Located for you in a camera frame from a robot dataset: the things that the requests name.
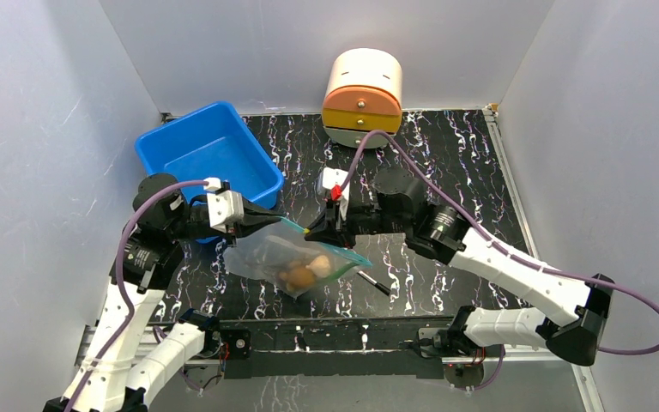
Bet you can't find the clear zip top bag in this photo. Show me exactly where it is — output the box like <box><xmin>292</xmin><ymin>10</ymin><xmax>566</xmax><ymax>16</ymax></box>
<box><xmin>223</xmin><ymin>218</ymin><xmax>372</xmax><ymax>298</ymax></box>

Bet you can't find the blue plastic bin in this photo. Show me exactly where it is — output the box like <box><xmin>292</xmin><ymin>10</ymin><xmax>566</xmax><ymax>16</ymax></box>
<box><xmin>134</xmin><ymin>100</ymin><xmax>286</xmax><ymax>245</ymax></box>

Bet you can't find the brown longan bunch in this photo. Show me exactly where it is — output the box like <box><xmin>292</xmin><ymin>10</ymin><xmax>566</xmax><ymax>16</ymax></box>
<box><xmin>278</xmin><ymin>260</ymin><xmax>305</xmax><ymax>285</ymax></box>

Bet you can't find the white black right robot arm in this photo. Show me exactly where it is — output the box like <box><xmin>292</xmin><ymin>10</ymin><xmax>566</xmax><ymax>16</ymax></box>
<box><xmin>305</xmin><ymin>167</ymin><xmax>612</xmax><ymax>367</ymax></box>

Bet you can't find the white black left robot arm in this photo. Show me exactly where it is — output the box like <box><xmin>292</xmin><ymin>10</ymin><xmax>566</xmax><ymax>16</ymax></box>
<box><xmin>44</xmin><ymin>173</ymin><xmax>281</xmax><ymax>411</ymax></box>

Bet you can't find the black and white pen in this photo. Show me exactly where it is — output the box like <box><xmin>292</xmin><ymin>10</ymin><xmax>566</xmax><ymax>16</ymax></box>
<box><xmin>357</xmin><ymin>270</ymin><xmax>391</xmax><ymax>296</ymax></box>

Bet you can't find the pastel mini drawer cabinet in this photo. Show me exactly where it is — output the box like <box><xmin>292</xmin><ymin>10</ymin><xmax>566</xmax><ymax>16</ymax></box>
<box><xmin>321</xmin><ymin>48</ymin><xmax>402</xmax><ymax>148</ymax></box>

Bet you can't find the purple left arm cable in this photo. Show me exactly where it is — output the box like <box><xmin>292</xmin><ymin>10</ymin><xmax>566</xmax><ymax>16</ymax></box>
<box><xmin>62</xmin><ymin>179</ymin><xmax>211</xmax><ymax>412</ymax></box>

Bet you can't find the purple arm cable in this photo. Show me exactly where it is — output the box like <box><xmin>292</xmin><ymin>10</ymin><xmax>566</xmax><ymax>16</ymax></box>
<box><xmin>337</xmin><ymin>129</ymin><xmax>659</xmax><ymax>356</ymax></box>
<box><xmin>62</xmin><ymin>179</ymin><xmax>211</xmax><ymax>412</ymax></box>

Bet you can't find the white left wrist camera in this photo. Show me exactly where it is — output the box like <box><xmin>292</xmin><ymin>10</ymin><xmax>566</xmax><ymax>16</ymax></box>
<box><xmin>203</xmin><ymin>177</ymin><xmax>245</xmax><ymax>235</ymax></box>

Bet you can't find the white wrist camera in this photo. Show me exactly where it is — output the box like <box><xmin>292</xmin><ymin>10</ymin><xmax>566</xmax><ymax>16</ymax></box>
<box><xmin>317</xmin><ymin>167</ymin><xmax>350</xmax><ymax>220</ymax></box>
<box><xmin>203</xmin><ymin>177</ymin><xmax>245</xmax><ymax>235</ymax></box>

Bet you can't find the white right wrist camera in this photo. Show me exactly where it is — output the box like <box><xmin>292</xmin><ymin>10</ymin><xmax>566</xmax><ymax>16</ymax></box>
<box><xmin>317</xmin><ymin>167</ymin><xmax>350</xmax><ymax>220</ymax></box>

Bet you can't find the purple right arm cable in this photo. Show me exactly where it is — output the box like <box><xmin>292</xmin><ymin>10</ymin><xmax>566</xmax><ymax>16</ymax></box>
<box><xmin>337</xmin><ymin>129</ymin><xmax>659</xmax><ymax>356</ymax></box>

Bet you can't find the aluminium frame rail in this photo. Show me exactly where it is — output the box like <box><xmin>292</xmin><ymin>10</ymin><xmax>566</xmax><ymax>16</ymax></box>
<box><xmin>73</xmin><ymin>324</ymin><xmax>592</xmax><ymax>377</ymax></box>

